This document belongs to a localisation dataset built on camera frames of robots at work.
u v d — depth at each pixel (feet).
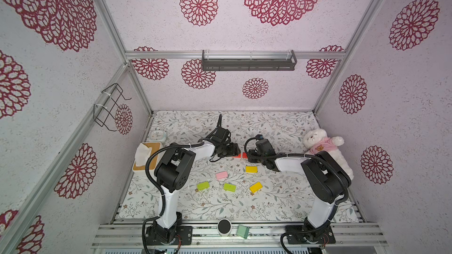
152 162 1.64
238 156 3.18
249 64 2.86
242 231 2.41
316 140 3.11
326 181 1.60
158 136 3.46
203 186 2.89
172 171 1.72
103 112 2.47
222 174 3.04
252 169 3.02
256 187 2.87
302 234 2.39
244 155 3.18
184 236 2.40
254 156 2.87
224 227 2.35
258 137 2.94
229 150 2.88
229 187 2.86
